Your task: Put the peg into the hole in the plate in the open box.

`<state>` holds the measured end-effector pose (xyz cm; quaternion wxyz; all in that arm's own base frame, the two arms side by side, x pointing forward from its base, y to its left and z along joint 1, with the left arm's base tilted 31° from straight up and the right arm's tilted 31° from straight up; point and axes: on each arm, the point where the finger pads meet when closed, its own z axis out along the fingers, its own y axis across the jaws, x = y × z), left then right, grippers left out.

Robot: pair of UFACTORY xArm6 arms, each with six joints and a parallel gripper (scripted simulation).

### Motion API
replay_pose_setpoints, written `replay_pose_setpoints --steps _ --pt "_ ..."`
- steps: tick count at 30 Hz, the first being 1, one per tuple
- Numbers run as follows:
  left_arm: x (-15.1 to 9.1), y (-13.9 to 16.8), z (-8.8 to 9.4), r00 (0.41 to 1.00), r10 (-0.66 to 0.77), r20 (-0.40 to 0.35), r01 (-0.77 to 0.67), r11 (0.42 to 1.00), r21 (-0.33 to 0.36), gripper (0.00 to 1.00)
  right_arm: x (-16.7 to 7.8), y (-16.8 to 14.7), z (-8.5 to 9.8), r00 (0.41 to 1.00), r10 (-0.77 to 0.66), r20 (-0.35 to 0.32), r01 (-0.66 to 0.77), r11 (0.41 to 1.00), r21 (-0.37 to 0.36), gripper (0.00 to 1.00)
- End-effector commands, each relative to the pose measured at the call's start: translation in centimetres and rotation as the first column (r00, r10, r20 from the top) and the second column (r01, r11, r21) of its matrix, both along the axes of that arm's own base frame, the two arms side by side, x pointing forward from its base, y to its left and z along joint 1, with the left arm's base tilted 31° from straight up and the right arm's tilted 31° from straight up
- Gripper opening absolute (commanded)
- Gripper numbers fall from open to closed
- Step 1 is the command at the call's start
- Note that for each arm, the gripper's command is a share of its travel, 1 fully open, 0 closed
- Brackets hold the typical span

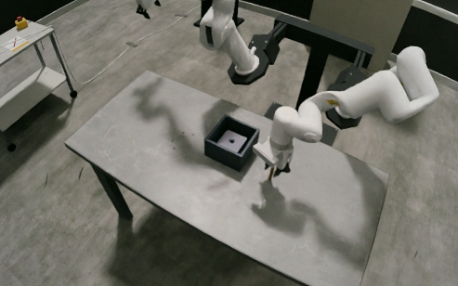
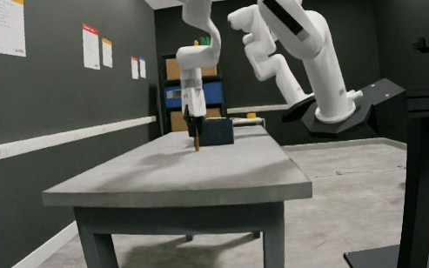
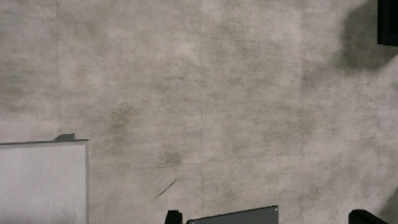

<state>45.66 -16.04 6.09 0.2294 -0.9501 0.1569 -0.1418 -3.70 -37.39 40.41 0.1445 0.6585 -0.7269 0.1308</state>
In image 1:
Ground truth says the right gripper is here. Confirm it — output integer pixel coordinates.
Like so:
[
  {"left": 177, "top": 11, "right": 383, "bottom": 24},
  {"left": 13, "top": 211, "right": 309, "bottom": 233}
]
[{"left": 136, "top": 0, "right": 161, "bottom": 19}]

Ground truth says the orange-brown wooden peg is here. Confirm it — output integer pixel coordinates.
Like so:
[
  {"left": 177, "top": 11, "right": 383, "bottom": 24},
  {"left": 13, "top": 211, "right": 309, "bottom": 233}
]
[{"left": 268, "top": 167, "right": 275, "bottom": 181}]

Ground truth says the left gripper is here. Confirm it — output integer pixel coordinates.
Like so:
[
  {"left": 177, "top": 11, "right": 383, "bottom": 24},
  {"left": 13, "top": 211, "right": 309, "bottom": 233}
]
[{"left": 264, "top": 149, "right": 293, "bottom": 177}]

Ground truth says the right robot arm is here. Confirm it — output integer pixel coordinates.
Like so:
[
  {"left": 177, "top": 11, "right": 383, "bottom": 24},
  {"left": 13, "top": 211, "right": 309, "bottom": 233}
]
[{"left": 200, "top": 0, "right": 259, "bottom": 75}]

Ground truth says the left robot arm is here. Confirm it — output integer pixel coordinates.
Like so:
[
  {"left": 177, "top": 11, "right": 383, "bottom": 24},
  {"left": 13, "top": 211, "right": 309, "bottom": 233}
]
[{"left": 253, "top": 46, "right": 439, "bottom": 168}]

